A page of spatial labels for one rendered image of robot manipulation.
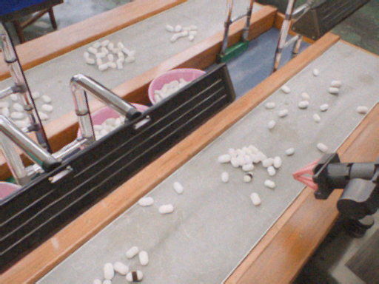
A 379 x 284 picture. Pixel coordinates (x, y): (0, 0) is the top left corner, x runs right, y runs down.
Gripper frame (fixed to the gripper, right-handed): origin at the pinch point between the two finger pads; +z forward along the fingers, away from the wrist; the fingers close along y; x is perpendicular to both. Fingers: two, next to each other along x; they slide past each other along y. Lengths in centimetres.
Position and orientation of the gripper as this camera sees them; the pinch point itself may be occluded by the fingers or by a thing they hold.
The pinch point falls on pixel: (296, 175)
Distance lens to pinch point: 87.2
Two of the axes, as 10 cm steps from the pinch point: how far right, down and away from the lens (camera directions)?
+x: 4.2, 8.3, 3.7
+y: -6.3, 5.6, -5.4
